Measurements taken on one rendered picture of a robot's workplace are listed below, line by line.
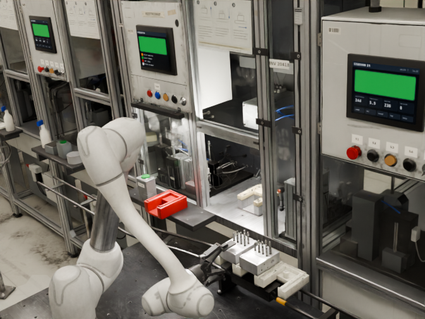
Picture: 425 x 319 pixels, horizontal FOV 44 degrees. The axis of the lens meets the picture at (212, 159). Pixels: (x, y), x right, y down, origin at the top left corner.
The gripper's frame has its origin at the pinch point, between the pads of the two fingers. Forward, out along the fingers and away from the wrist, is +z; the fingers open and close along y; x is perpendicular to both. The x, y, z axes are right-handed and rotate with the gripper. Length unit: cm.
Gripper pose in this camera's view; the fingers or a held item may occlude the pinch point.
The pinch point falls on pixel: (229, 254)
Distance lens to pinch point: 210.7
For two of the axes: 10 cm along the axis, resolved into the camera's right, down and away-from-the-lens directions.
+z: 7.2, -3.4, 6.0
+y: -1.0, -9.1, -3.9
